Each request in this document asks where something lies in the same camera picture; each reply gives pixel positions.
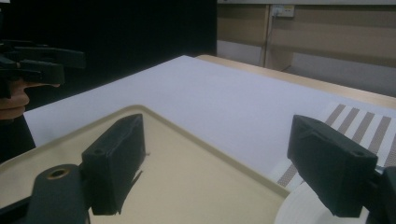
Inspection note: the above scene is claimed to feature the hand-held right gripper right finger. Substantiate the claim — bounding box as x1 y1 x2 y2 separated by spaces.
286 114 379 218

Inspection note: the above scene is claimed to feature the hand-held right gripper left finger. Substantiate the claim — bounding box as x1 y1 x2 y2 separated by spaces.
81 113 147 217

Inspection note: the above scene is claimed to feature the brown striped white placemat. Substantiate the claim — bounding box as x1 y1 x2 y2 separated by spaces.
268 102 396 191

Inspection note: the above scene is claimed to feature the white plate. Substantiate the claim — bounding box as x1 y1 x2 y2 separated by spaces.
273 181 372 224

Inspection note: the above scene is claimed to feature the beige plastic tray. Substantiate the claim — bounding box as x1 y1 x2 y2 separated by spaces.
0 104 290 224

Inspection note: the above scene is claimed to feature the white table cover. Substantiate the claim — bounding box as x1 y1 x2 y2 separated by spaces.
23 54 396 178

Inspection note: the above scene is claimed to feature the white cable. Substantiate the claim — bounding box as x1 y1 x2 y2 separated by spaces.
262 14 276 68

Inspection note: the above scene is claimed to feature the white wall socket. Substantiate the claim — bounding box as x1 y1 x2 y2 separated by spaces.
271 4 295 19

